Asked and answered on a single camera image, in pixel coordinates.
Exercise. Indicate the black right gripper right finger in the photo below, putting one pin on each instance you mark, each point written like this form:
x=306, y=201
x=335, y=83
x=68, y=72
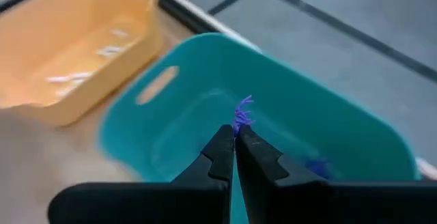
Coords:
x=307, y=200

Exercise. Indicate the white plastic bin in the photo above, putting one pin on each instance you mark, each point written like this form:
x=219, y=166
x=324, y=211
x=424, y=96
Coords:
x=426, y=167

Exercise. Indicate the orange plastic bin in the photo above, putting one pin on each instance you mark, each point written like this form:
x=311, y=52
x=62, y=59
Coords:
x=51, y=29

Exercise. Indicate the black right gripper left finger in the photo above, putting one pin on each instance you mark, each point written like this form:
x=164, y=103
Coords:
x=164, y=200

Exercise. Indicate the teal plastic bin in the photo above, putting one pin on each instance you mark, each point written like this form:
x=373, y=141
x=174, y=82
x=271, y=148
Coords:
x=307, y=114

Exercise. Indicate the white plastic bone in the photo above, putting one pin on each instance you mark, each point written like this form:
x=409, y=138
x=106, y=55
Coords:
x=119, y=32
x=70, y=77
x=109, y=50

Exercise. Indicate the purple plastic spider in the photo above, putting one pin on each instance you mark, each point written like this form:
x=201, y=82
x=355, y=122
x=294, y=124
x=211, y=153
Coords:
x=317, y=167
x=241, y=116

